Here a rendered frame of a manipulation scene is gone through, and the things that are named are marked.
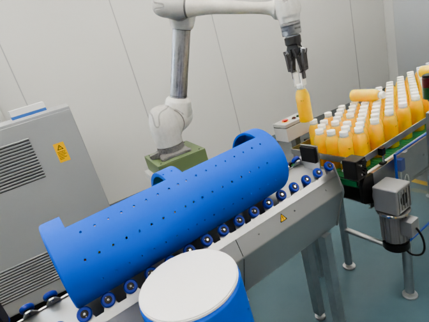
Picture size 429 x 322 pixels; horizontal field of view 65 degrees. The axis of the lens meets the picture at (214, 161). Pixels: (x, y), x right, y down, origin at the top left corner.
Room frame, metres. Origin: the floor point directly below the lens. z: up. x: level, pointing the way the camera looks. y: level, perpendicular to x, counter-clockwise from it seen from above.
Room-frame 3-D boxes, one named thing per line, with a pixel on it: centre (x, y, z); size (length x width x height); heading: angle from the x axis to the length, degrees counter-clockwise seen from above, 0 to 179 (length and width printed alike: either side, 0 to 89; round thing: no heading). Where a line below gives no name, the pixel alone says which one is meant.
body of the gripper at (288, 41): (1.60, -0.50, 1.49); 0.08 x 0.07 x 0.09; 28
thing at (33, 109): (2.62, 1.25, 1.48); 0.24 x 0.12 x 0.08; 120
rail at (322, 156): (1.50, -0.51, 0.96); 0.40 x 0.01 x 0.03; 28
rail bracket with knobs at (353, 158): (1.31, -0.57, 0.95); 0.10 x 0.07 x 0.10; 28
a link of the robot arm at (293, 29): (1.60, -0.50, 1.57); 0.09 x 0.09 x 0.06
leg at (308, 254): (1.49, -0.35, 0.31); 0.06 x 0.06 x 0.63; 28
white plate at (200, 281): (0.76, 0.16, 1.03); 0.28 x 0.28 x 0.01
